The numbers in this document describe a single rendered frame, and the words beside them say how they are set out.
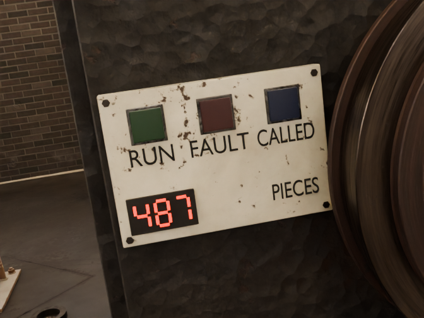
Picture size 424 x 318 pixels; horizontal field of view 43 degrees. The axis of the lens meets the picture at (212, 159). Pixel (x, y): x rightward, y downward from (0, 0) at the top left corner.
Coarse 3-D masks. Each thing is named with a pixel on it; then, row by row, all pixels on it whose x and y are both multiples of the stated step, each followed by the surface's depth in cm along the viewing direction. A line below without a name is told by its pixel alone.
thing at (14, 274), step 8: (0, 264) 331; (0, 272) 333; (8, 272) 343; (16, 272) 344; (0, 280) 333; (8, 280) 333; (16, 280) 334; (0, 288) 322; (8, 288) 320; (0, 296) 311; (8, 296) 311; (0, 304) 300; (0, 312) 295
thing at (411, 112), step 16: (416, 80) 50; (416, 96) 49; (416, 112) 49; (400, 128) 51; (416, 128) 50; (400, 144) 50; (416, 144) 50; (400, 160) 50; (416, 160) 50; (400, 176) 50; (416, 176) 51; (400, 192) 51; (416, 192) 51; (400, 208) 51; (416, 208) 51; (400, 224) 52; (416, 224) 52; (400, 240) 53; (416, 240) 52; (416, 256) 52; (416, 272) 54
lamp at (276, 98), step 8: (288, 88) 62; (296, 88) 62; (272, 96) 62; (280, 96) 62; (288, 96) 62; (296, 96) 62; (272, 104) 62; (280, 104) 62; (288, 104) 62; (296, 104) 62; (272, 112) 62; (280, 112) 62; (288, 112) 62; (296, 112) 63; (272, 120) 62; (280, 120) 63
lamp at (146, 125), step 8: (136, 112) 60; (144, 112) 60; (152, 112) 60; (160, 112) 60; (136, 120) 60; (144, 120) 60; (152, 120) 60; (160, 120) 60; (136, 128) 60; (144, 128) 60; (152, 128) 60; (160, 128) 60; (136, 136) 60; (144, 136) 60; (152, 136) 60; (160, 136) 61
